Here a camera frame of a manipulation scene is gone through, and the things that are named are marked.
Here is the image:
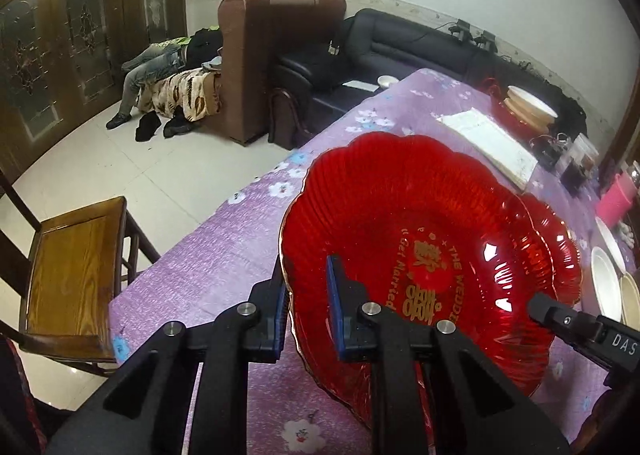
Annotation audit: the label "cream plastic bowl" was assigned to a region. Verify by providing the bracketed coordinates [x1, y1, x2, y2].
[620, 273, 640, 331]

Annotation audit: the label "white foam bowl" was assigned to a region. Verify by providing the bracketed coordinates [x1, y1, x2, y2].
[594, 216, 627, 274]
[590, 247, 622, 321]

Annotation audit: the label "large red scalloped plate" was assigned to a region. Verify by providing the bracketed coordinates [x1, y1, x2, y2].
[280, 132, 555, 423]

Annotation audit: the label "red plate under bowls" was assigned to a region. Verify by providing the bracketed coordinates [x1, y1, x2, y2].
[480, 77, 547, 144]

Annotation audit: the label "stacked cream bowls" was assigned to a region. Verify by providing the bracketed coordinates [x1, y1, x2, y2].
[503, 85, 558, 133]

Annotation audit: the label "pink ribbed cup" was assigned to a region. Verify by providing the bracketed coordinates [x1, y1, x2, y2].
[596, 172, 638, 229]

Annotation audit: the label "wooden chair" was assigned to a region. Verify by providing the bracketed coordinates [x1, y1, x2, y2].
[1, 178, 160, 378]

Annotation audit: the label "black shoes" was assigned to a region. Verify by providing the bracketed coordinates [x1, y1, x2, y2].
[134, 106, 196, 142]

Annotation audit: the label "brown armchair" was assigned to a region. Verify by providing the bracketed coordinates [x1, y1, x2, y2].
[204, 0, 346, 145]

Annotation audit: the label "patterned blanket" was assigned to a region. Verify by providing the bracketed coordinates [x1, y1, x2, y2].
[136, 68, 222, 122]

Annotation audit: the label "person in jeans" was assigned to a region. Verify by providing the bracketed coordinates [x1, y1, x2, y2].
[105, 26, 224, 130]

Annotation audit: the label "black leather sofa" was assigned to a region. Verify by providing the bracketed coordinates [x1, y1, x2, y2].
[269, 8, 587, 146]

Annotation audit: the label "dark wooden door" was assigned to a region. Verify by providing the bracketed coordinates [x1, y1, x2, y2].
[1, 0, 186, 181]

